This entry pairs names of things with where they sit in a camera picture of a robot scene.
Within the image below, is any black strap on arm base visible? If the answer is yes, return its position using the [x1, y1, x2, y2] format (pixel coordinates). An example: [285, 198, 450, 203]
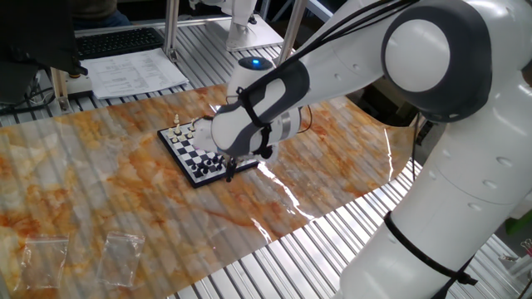
[384, 210, 479, 299]

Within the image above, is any printed white paper sheet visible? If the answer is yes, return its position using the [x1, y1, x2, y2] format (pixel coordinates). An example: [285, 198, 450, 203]
[79, 47, 190, 100]

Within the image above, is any clear plastic zip bag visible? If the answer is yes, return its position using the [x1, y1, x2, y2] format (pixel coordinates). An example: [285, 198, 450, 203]
[96, 231, 146, 288]
[14, 234, 71, 292]

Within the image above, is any short beige upright post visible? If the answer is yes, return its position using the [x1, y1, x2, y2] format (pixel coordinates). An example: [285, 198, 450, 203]
[50, 66, 71, 113]

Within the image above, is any leaning aluminium post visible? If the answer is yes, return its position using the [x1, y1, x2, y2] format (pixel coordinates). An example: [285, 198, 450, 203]
[274, 0, 311, 66]

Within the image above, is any orange marble pattern sheet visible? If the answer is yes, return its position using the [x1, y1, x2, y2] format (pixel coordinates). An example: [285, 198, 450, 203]
[0, 82, 420, 299]

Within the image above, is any black forearm strap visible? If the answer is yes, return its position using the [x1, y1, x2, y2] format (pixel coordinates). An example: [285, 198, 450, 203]
[236, 86, 274, 161]

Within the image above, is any black white folding chessboard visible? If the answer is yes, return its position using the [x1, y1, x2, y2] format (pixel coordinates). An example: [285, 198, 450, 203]
[156, 117, 261, 189]

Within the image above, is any upright aluminium profile post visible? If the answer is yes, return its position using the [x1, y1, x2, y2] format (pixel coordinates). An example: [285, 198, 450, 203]
[162, 0, 180, 63]

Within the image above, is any black computer keyboard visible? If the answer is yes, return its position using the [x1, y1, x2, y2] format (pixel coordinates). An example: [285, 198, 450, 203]
[76, 27, 165, 61]

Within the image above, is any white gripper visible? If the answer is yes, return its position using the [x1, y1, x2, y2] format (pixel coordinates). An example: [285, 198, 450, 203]
[194, 118, 239, 178]

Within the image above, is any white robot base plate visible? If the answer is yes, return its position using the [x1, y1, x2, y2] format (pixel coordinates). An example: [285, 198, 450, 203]
[206, 15, 286, 53]

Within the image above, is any person in brown jacket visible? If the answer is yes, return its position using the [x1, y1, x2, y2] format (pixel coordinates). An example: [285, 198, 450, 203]
[71, 0, 133, 31]

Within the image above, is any green plastic object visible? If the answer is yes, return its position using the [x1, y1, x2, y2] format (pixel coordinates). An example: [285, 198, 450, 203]
[505, 208, 532, 236]

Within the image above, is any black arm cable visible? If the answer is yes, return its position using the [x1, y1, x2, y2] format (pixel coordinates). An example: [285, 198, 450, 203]
[286, 0, 421, 183]

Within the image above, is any white stand base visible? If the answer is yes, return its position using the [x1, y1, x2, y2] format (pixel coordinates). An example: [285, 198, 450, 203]
[66, 74, 95, 100]

